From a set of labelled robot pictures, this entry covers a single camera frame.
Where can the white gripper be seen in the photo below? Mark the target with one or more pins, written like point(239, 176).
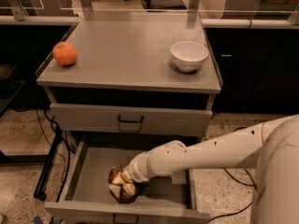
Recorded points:
point(135, 169)

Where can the brown sea salt chip bag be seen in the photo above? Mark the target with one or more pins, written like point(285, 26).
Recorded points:
point(117, 191)

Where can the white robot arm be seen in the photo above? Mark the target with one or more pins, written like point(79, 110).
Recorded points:
point(270, 148)

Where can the open middle drawer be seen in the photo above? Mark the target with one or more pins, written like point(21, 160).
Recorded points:
point(86, 195)

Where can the closed top drawer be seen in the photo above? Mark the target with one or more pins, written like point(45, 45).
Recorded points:
point(104, 118)

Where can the grey drawer cabinet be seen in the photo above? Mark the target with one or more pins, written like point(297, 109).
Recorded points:
point(124, 59)

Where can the black table leg base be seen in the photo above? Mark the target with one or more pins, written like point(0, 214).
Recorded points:
point(39, 193)

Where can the white bowl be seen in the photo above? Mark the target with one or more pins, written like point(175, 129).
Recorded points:
point(188, 55)

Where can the orange fruit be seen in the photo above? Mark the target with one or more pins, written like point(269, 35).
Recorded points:
point(64, 54)

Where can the black middle drawer handle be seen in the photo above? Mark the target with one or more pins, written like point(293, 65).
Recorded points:
point(125, 219)

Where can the black drawer handle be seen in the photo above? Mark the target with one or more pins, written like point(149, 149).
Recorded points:
point(134, 121)
point(125, 219)

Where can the black top drawer handle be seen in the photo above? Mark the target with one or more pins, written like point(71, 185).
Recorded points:
point(134, 121)

